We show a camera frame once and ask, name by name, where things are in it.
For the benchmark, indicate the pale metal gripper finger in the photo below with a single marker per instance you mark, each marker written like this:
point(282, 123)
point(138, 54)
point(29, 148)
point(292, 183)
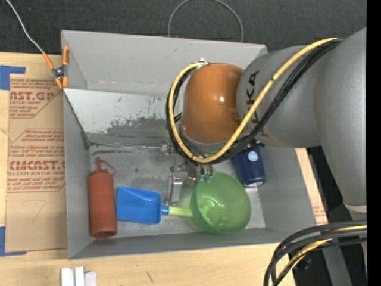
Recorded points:
point(167, 149)
point(175, 189)

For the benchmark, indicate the green translucent plastic bowl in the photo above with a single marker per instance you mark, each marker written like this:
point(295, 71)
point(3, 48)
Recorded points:
point(223, 204)

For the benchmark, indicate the dark blue can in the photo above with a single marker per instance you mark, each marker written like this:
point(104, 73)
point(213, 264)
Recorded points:
point(251, 171)

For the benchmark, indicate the red-brown squeeze bottle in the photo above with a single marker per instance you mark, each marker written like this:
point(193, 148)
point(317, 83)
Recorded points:
point(102, 201)

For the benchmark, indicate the grey metal bin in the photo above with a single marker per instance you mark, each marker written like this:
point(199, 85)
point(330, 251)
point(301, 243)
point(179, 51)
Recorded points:
point(119, 61)

